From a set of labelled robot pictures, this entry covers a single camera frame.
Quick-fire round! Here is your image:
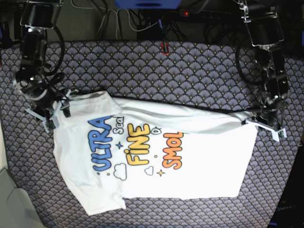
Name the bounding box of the patterned fan-motif tablecloth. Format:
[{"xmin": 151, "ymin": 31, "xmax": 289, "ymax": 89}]
[{"xmin": 0, "ymin": 41, "xmax": 304, "ymax": 228}]

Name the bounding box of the white printed T-shirt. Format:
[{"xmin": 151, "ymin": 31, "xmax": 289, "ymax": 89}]
[{"xmin": 53, "ymin": 91, "xmax": 257, "ymax": 216}]

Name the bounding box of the blue box overhead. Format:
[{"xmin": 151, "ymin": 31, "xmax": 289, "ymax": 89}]
[{"xmin": 115, "ymin": 0, "xmax": 181, "ymax": 10}]

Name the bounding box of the black power strip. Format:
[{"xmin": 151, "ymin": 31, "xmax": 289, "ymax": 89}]
[{"xmin": 179, "ymin": 9, "xmax": 233, "ymax": 22}]

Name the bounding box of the white cable bundle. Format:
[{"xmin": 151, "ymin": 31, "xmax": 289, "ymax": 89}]
[{"xmin": 71, "ymin": 0, "xmax": 160, "ymax": 40}]

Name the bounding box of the red table clamp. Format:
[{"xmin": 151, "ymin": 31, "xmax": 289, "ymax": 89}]
[{"xmin": 161, "ymin": 42, "xmax": 170, "ymax": 55}]

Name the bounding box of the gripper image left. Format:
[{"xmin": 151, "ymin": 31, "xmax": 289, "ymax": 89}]
[{"xmin": 25, "ymin": 82, "xmax": 71, "ymax": 118}]

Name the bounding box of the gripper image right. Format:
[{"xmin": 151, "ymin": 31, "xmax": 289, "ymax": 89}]
[{"xmin": 253, "ymin": 99, "xmax": 285, "ymax": 126}]

